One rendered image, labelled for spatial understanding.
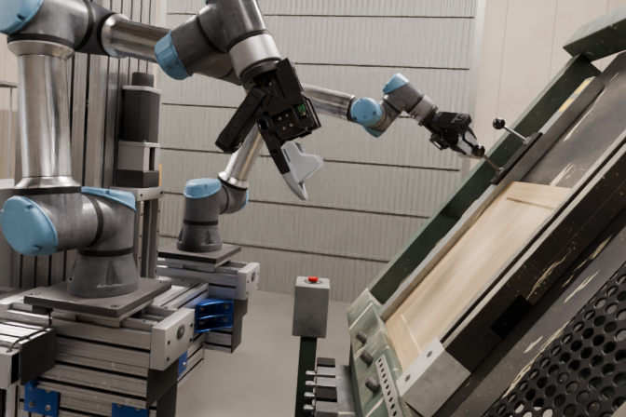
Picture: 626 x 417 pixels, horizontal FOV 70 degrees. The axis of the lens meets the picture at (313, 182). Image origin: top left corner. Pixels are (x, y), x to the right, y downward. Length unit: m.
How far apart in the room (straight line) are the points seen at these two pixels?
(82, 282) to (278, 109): 0.62
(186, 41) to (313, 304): 1.07
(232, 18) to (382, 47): 3.69
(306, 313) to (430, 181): 2.83
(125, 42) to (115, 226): 0.39
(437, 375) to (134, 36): 0.90
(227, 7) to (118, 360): 0.76
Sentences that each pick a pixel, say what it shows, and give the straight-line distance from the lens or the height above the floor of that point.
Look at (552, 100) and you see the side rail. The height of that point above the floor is 1.63.
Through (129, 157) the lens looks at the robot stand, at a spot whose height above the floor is 1.33.
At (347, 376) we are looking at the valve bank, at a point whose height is 0.74.
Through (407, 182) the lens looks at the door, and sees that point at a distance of 4.25.
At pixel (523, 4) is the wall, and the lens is 4.62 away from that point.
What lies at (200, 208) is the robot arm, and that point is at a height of 1.18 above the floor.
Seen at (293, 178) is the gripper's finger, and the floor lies 1.34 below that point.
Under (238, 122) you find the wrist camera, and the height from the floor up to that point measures 1.42.
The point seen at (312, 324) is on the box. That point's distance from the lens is 1.63.
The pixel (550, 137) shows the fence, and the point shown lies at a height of 1.48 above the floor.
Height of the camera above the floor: 1.38
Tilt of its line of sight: 3 degrees down
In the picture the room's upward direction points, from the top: 4 degrees clockwise
